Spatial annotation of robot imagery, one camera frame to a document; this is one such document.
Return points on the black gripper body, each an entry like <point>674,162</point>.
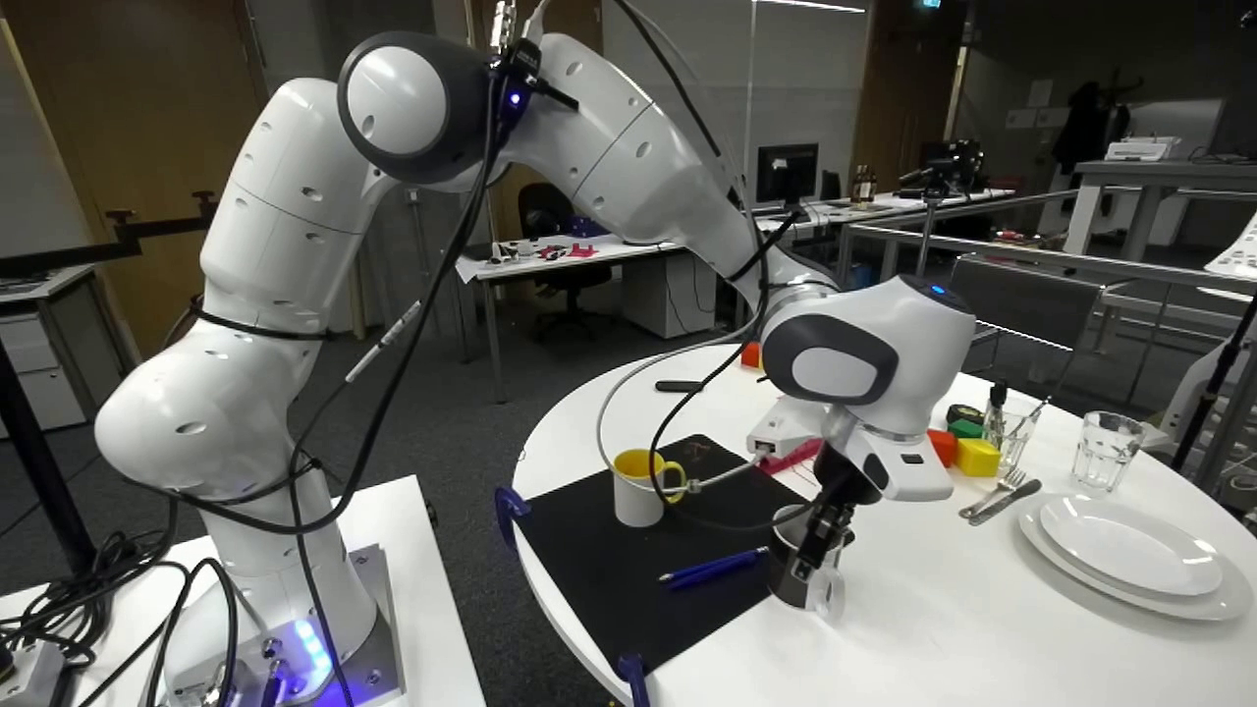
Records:
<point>849,479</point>

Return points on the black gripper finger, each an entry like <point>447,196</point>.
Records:
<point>835,534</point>
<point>803,543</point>

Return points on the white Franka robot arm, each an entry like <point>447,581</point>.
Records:
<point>290,239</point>

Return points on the white robot base table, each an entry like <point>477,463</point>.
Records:
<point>418,616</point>

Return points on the gray cup white inside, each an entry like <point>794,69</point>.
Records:
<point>792,590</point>

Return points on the blue pen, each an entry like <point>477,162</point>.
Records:
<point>714,566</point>

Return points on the green cube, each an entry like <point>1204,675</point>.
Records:
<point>970,421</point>

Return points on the metal cutlery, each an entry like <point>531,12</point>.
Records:
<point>1004,501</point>

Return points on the orange cube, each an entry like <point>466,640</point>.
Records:
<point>752,354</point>

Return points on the glass jar with utensils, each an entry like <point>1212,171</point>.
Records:
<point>1015,442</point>

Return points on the white mug yellow inside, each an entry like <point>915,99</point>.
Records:
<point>640,498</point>

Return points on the black table mat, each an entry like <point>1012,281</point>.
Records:
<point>603,565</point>

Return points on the blue table clamp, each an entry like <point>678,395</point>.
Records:
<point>634,680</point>
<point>510,511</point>

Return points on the gray panel chair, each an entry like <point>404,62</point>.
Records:
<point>1035,304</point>

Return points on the clear drinking glass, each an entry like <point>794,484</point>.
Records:
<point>1110,456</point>

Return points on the small white plate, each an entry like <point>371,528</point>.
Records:
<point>1131,548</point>

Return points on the small black computer monitor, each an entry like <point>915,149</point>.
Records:
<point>789,176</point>

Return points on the long white office desk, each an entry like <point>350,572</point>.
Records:
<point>576,257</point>

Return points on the white plate stack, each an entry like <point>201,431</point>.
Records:
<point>1224,606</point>

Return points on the black office chair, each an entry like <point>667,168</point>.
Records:
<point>544,218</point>

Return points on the white side table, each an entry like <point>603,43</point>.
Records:
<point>1154,179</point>

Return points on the gray power box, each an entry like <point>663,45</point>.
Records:
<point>30,671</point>

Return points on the metal rail frame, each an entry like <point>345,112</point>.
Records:
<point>1087,269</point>

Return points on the camera tripod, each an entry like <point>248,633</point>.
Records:
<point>949,168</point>

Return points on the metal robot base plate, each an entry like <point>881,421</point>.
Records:
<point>375,616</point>

